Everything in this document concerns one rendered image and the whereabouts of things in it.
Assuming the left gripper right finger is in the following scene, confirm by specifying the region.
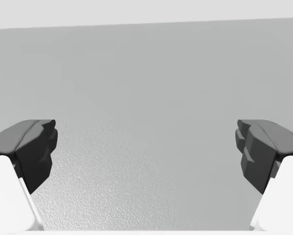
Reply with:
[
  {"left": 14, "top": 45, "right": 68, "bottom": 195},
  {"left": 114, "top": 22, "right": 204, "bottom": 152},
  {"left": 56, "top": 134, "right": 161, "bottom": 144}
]
[{"left": 235, "top": 119, "right": 293, "bottom": 232}]

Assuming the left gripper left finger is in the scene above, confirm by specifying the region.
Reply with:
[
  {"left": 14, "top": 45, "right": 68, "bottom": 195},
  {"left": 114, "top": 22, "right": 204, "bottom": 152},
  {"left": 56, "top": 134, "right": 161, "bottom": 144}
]
[{"left": 0, "top": 119, "right": 59, "bottom": 232}]

